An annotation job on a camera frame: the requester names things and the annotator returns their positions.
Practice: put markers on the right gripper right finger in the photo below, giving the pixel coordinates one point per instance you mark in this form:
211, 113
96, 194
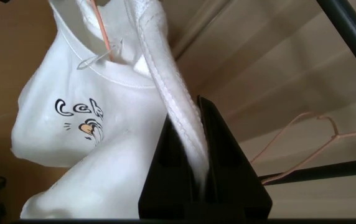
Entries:
237, 186

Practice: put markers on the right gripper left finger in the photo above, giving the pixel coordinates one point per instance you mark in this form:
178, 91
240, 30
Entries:
159, 193

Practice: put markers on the white printed T-shirt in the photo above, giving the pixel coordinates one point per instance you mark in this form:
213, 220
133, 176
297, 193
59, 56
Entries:
119, 93

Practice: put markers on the pink clothes hanger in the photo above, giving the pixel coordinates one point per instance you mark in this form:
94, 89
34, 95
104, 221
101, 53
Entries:
102, 31
349, 134

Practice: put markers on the black clothes rack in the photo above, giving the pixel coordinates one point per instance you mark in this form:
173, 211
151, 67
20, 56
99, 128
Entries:
352, 34

